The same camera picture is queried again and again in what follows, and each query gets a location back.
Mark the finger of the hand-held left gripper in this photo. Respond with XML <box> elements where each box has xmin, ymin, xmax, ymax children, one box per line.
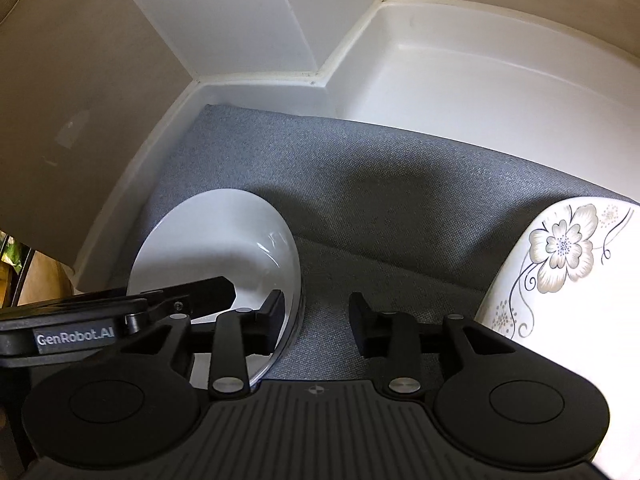
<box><xmin>125</xmin><ymin>276</ymin><xmax>237</xmax><ymax>334</ymax></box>

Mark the white floral plate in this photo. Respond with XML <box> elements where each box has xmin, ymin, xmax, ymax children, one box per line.
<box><xmin>472</xmin><ymin>199</ymin><xmax>640</xmax><ymax>461</ymax></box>

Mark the plain white plate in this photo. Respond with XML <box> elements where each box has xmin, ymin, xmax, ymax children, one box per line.
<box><xmin>127</xmin><ymin>189</ymin><xmax>304</xmax><ymax>391</ymax></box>

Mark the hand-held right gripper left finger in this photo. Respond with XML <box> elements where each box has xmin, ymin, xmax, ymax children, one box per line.
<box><xmin>120</xmin><ymin>290</ymin><xmax>286</xmax><ymax>396</ymax></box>

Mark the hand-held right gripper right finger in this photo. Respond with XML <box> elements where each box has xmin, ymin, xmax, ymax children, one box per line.
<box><xmin>348</xmin><ymin>291</ymin><xmax>511</xmax><ymax>395</ymax></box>

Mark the grey cloth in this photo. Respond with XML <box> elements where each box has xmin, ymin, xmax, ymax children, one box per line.
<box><xmin>142</xmin><ymin>104</ymin><xmax>640</xmax><ymax>383</ymax></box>

